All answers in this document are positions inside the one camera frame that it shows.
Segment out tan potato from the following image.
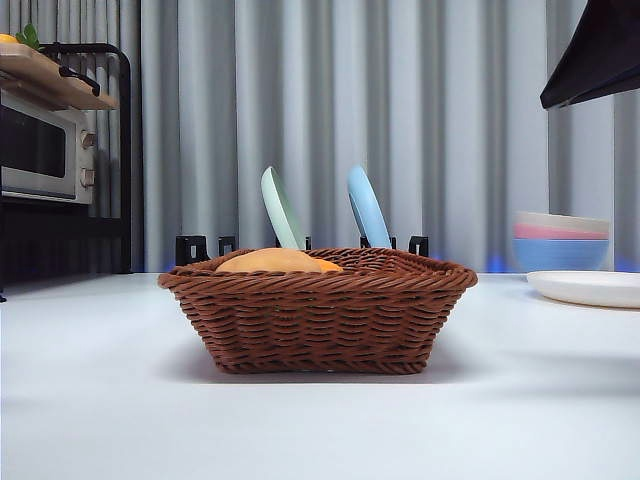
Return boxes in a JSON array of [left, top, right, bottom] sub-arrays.
[[214, 247, 324, 274]]

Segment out brown wicker basket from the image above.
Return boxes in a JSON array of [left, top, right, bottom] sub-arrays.
[[158, 247, 479, 375]]

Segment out pale green plate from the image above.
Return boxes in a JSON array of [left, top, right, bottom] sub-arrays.
[[260, 166, 306, 251]]

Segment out pale blue plate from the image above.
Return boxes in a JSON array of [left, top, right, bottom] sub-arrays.
[[347, 165, 393, 250]]

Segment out black dish rack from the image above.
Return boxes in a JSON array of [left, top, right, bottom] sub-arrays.
[[174, 233, 430, 266]]

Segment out grey curtain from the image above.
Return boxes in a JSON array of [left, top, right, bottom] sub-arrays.
[[0, 0, 640, 275]]

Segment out pink bowl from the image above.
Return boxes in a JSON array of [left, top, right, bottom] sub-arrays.
[[513, 223, 611, 242]]

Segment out blue bowl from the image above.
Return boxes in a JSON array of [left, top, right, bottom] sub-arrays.
[[512, 237, 611, 274]]

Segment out beige bowl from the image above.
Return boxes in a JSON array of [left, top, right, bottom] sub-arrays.
[[514, 210, 612, 239]]

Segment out cream white plate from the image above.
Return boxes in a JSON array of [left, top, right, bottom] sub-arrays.
[[526, 270, 640, 309]]

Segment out silver toaster oven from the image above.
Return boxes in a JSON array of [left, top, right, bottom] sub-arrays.
[[0, 92, 96, 205]]

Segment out wooden board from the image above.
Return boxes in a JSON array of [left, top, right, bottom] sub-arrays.
[[0, 42, 120, 111]]

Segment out green leaves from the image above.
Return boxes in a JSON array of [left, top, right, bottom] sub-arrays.
[[15, 23, 41, 50]]

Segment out black metal shelf frame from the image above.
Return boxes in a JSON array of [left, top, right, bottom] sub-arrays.
[[0, 42, 133, 296]]

